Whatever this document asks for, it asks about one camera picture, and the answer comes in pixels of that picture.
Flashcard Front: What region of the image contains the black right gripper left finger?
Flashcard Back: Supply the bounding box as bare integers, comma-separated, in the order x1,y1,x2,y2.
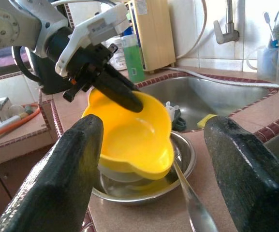
0,114,105,232

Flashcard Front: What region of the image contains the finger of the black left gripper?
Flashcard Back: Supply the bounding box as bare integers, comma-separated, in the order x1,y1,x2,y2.
107,63,140,91
94,70,145,114

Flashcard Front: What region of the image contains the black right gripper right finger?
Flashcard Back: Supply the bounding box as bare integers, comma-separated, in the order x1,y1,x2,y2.
203,115,279,232

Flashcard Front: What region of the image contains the yellow plastic bowl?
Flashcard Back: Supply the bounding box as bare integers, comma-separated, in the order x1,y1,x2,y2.
81,88,175,181

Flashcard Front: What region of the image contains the silver metal fork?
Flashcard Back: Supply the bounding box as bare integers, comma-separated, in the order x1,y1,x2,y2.
170,142,220,232

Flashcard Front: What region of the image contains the dark blue mug white handle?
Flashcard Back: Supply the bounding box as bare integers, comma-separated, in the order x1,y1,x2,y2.
164,101,187,132

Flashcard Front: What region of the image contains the stainless steel bowl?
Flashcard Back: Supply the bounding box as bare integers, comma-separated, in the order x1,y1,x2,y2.
90,130,198,206

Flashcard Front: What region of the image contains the large white plastic jar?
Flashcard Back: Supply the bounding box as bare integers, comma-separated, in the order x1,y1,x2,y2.
105,38,128,71

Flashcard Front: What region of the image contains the green dish soap bottle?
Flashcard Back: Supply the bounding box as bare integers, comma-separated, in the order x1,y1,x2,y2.
121,33,146,84

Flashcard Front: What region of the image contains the beige water ionizer appliance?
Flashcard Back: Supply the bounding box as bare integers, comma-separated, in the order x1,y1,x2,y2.
126,0,176,74

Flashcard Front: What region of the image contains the bright yellow sponge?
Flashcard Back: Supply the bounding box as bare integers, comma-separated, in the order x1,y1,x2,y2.
196,113,219,130

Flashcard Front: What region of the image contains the small steel sink basin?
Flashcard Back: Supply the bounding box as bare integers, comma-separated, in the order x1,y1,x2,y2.
139,76,273,133

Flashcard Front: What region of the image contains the translucent toothbrush cup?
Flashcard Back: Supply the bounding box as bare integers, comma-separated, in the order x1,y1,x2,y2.
257,45,279,82

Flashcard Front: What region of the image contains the white toothbrush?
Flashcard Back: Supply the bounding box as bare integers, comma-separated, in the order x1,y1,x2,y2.
262,11,279,49

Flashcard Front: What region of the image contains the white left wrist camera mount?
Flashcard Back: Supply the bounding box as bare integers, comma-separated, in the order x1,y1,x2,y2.
55,2,130,77

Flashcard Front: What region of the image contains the orange rubber hose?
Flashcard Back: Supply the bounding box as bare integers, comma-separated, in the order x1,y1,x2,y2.
0,105,41,145

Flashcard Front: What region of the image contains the white wall cord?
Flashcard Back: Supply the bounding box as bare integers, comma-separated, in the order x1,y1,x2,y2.
175,0,207,60

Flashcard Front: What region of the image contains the white water hose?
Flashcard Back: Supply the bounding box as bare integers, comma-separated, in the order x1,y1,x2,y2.
163,66,279,90

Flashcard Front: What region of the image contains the chrome wall tap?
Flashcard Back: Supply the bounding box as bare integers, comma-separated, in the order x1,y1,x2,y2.
213,0,240,45

